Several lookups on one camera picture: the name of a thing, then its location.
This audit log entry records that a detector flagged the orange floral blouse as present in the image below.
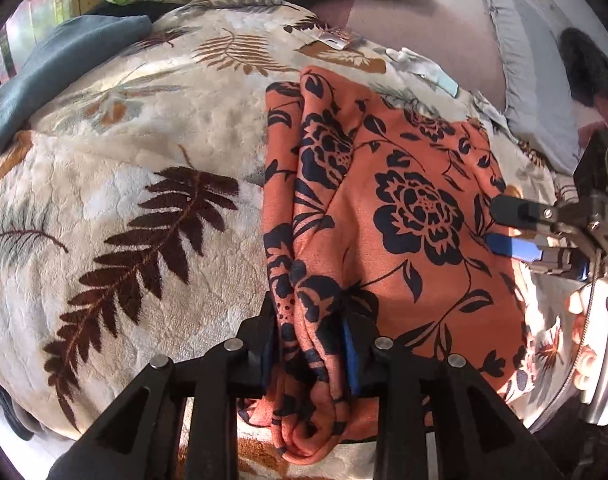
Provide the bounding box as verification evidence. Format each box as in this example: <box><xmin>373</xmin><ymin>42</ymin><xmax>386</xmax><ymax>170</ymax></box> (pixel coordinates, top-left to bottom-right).
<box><xmin>243</xmin><ymin>66</ymin><xmax>526</xmax><ymax>465</ymax></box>

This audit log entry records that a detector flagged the person's right hand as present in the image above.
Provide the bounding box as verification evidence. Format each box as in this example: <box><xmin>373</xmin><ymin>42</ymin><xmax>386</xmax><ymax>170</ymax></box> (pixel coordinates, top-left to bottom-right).
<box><xmin>566</xmin><ymin>280</ymin><xmax>608</xmax><ymax>391</ymax></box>

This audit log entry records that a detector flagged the grey-blue pillow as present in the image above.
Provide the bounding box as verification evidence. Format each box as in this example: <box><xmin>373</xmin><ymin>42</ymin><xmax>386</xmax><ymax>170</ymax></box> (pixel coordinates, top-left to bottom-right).
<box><xmin>482</xmin><ymin>0</ymin><xmax>580</xmax><ymax>174</ymax></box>

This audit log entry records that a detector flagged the grey crumpled cloth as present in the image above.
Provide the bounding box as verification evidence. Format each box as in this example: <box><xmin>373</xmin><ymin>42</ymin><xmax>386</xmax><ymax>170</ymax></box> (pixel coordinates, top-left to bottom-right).
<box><xmin>472</xmin><ymin>90</ymin><xmax>510</xmax><ymax>136</ymax></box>

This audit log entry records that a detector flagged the dark fuzzy cushion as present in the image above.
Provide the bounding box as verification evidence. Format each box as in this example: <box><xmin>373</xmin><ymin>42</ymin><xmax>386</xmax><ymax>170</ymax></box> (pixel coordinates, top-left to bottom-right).
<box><xmin>558</xmin><ymin>28</ymin><xmax>608</xmax><ymax>107</ymax></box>

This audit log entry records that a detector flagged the white glove with teal cuff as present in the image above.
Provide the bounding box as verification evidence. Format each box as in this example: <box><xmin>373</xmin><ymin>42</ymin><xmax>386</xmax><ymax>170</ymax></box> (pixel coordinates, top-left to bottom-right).
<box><xmin>385</xmin><ymin>47</ymin><xmax>459</xmax><ymax>98</ymax></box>

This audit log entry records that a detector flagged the white leaf-print blanket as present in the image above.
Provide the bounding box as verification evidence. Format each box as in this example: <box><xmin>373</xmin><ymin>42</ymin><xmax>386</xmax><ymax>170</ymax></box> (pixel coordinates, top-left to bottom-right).
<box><xmin>0</xmin><ymin>0</ymin><xmax>553</xmax><ymax>443</ymax></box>

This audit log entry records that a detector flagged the small pen and wrapper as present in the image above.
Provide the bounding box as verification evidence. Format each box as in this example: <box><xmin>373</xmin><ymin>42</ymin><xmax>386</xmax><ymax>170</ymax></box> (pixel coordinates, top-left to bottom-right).
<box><xmin>317</xmin><ymin>29</ymin><xmax>362</xmax><ymax>51</ymax></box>

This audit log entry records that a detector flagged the folded blue towel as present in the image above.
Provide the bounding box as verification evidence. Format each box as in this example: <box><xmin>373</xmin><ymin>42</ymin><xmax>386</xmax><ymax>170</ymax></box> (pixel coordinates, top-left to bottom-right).
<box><xmin>0</xmin><ymin>15</ymin><xmax>152</xmax><ymax>154</ymax></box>

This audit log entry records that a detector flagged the stained glass window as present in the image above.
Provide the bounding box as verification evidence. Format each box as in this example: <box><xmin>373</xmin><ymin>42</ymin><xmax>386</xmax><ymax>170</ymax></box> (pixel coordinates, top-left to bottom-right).
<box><xmin>0</xmin><ymin>0</ymin><xmax>75</xmax><ymax>82</ymax></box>

